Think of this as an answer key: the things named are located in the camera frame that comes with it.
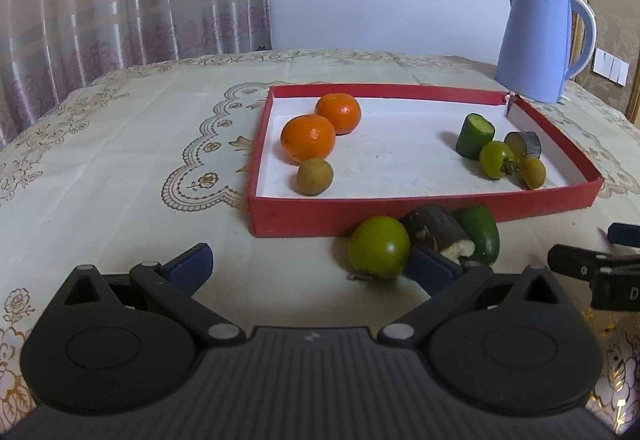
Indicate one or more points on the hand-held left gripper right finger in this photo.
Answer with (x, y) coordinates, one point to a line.
(430, 271)

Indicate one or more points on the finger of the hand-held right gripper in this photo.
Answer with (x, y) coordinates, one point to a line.
(625, 235)
(600, 270)

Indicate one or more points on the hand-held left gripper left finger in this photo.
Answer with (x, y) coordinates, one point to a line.
(190, 268)

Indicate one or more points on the round green fruit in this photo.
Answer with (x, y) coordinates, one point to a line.
(377, 247)
(494, 158)

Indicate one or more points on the yellow-brown round fruit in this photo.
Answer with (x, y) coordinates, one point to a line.
(312, 176)
(532, 171)

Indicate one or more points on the red cardboard box tray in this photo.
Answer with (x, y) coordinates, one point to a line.
(300, 216)

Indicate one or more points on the green cucumber piece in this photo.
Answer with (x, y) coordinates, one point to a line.
(472, 137)

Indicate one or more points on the orange tangerine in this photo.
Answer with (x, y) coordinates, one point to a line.
(307, 138)
(338, 112)

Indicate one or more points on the dark sugarcane piece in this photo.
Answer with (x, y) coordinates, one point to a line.
(435, 225)
(526, 142)

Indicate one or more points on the oval dark green fruit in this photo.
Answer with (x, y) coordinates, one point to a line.
(482, 230)

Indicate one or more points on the floral cream tablecloth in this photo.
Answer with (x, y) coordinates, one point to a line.
(125, 180)

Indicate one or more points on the light blue electric kettle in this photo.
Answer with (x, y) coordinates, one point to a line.
(535, 44)

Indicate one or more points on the white wall switch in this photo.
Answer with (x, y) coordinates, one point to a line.
(611, 65)

